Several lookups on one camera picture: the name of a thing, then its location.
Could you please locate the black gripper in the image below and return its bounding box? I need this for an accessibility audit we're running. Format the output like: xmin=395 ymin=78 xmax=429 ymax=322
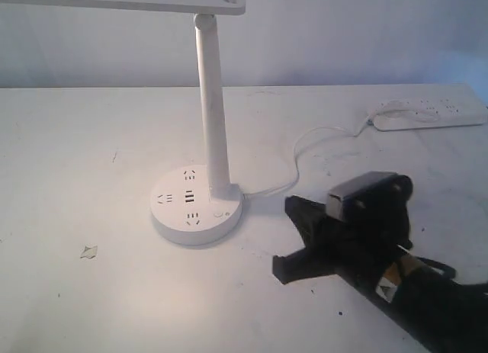
xmin=271 ymin=173 xmax=414 ymax=288

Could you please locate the white desk lamp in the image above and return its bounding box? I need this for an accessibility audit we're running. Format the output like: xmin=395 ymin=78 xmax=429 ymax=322
xmin=1 ymin=0 xmax=246 ymax=246

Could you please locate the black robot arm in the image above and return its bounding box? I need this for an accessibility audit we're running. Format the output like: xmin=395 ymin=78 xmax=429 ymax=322
xmin=272 ymin=171 xmax=487 ymax=352

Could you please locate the white power strip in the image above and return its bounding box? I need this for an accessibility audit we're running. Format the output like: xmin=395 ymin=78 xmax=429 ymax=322
xmin=371 ymin=98 xmax=487 ymax=131

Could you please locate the torn paper scrap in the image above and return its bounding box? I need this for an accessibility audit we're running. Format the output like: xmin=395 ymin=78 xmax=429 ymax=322
xmin=80 ymin=245 xmax=98 ymax=259

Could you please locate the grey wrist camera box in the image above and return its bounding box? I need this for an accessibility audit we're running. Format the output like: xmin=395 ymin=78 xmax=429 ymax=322
xmin=326 ymin=171 xmax=398 ymax=222

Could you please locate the white power cable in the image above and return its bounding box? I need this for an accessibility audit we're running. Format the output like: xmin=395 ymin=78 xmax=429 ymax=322
xmin=242 ymin=100 xmax=443 ymax=200

